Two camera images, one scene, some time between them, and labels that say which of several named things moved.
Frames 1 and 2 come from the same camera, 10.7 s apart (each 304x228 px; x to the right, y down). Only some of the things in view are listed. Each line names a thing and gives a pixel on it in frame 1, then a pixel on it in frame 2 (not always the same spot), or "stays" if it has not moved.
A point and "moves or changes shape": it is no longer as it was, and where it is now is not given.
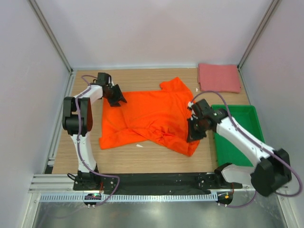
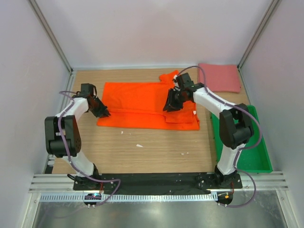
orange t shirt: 159,118 moves or changes shape
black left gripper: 118,96 to 103,112
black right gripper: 193,136 to 171,105
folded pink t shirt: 219,78 stays
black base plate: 171,183 stays
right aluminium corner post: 269,12 stays
